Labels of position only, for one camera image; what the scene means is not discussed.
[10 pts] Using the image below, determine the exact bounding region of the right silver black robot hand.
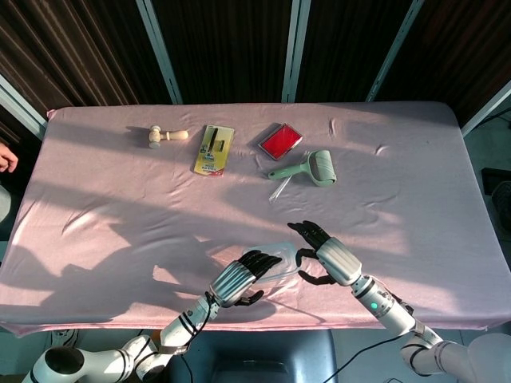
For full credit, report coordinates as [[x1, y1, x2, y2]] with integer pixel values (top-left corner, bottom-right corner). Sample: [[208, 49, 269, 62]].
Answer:
[[287, 220, 363, 287]]

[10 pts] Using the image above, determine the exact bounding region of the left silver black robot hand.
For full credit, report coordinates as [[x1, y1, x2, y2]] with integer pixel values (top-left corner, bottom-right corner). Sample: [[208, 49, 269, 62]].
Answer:
[[208, 250, 283, 309]]

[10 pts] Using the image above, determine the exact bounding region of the blue rimmed clear lid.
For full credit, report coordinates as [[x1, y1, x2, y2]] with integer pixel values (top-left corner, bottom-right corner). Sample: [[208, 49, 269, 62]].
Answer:
[[242, 241, 299, 280]]

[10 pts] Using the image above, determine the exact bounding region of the grey robot torso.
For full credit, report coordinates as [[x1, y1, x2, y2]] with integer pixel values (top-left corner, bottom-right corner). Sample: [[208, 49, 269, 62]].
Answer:
[[167, 330, 339, 383]]

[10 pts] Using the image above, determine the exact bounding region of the clear plastic tube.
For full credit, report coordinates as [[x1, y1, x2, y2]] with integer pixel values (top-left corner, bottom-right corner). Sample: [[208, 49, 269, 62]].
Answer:
[[268, 176, 292, 204]]

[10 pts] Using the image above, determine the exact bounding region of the green lint roller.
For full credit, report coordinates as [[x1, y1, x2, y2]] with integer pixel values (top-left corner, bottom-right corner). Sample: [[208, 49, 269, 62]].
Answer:
[[267, 149, 338, 188]]

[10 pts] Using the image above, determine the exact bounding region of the razor in yellow blister pack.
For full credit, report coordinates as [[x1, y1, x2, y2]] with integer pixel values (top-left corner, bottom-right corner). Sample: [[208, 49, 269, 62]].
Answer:
[[193, 124, 236, 179]]

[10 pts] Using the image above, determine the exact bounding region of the red ink pad case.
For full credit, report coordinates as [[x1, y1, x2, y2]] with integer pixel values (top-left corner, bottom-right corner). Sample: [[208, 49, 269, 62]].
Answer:
[[257, 123, 303, 161]]

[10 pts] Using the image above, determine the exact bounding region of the pink tablecloth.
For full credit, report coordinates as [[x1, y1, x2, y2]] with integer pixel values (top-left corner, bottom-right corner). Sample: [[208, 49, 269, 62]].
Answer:
[[0, 101, 500, 338]]

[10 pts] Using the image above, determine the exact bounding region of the small wooden mallet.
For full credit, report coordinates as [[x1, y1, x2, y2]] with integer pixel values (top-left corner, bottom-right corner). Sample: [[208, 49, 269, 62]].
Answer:
[[148, 124, 189, 151]]

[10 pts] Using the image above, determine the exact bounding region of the brown pleated curtain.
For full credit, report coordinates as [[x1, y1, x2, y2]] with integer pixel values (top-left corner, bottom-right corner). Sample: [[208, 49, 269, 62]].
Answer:
[[297, 0, 414, 104], [377, 0, 511, 124], [153, 0, 295, 105], [0, 0, 171, 119]]

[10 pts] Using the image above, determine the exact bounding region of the bystander bare hand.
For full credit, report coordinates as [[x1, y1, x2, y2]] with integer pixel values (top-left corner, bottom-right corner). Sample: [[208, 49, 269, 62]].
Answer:
[[0, 143, 20, 173]]

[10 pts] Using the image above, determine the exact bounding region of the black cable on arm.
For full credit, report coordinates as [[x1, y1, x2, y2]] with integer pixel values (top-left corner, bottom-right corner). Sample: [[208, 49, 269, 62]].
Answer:
[[181, 293, 216, 340]]

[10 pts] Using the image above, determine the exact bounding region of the grey metal window post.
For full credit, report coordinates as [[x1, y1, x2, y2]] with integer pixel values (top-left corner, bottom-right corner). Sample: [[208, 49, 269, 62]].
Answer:
[[365, 0, 425, 103], [0, 73, 47, 140], [135, 0, 184, 105], [281, 0, 312, 104], [461, 79, 511, 136]]

